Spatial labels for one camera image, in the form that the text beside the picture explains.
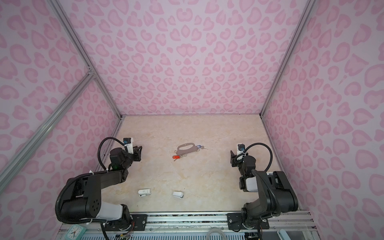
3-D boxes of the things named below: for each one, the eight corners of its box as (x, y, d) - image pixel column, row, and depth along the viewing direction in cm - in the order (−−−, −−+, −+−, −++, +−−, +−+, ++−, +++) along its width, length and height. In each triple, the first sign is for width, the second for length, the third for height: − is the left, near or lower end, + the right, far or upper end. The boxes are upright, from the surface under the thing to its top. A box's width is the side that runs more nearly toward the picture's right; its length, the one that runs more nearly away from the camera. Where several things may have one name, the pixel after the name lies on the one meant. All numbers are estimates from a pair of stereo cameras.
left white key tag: (140, 197, 83) (138, 195, 80) (140, 192, 85) (138, 190, 82) (151, 194, 84) (149, 192, 81) (151, 190, 86) (149, 187, 83)
